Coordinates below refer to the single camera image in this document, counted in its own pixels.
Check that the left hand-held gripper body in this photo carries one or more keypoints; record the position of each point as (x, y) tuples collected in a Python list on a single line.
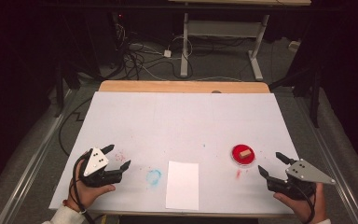
[(95, 161)]

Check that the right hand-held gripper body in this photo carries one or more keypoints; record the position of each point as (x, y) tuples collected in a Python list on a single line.
[(304, 172)]

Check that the small wooden stamp block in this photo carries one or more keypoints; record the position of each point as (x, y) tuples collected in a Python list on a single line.
[(244, 154)]

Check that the round red ink pad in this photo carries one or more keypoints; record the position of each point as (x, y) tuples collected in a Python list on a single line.
[(236, 156)]

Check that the person's left hand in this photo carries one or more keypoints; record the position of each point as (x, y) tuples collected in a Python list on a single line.
[(87, 196)]

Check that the person's right hand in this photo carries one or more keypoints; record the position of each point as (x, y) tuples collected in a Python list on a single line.
[(310, 208)]

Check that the white paper sheet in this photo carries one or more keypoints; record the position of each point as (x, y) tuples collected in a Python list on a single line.
[(182, 186)]

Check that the black stand leg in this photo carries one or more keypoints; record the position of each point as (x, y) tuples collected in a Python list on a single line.
[(315, 99)]

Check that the white table cover board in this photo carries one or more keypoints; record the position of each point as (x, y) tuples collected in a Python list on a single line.
[(180, 124)]

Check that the white power adapter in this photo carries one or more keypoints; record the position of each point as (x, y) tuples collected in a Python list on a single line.
[(167, 53)]

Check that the small white box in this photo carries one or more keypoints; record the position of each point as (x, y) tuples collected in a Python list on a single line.
[(294, 45)]

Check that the metal floor rail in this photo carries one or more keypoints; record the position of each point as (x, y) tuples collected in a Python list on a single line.
[(34, 158), (332, 161)]

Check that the white metal desk frame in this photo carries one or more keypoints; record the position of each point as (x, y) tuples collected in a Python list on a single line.
[(223, 28)]

